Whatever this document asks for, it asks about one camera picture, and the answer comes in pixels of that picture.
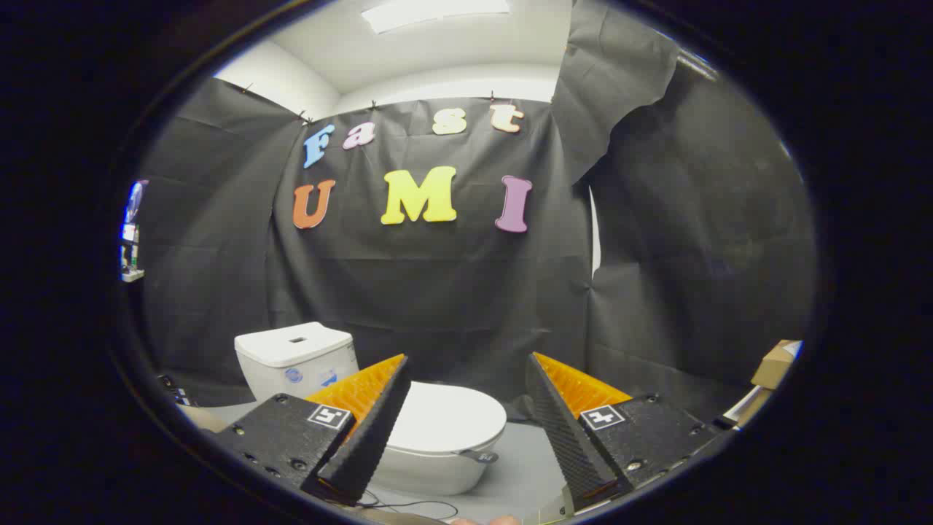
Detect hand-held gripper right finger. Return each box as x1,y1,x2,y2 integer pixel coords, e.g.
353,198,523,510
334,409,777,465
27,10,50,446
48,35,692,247
525,352,737,515

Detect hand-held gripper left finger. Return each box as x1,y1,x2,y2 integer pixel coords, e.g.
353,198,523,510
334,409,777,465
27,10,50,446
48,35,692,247
211,354,413,508

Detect black backdrop cloth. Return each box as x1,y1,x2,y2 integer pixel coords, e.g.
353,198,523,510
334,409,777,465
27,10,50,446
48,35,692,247
138,0,817,424

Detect brown cardboard box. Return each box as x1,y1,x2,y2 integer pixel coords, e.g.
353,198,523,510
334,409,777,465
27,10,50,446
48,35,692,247
751,340,803,391

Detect cluttered shelf with small items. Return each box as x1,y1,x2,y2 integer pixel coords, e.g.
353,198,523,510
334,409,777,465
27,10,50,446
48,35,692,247
120,180,149,283

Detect ceiling light panel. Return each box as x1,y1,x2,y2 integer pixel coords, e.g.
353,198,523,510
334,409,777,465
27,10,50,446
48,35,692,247
362,0,511,34

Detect thin black cables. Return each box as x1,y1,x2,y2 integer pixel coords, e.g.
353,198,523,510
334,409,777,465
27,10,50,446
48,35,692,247
321,489,460,520

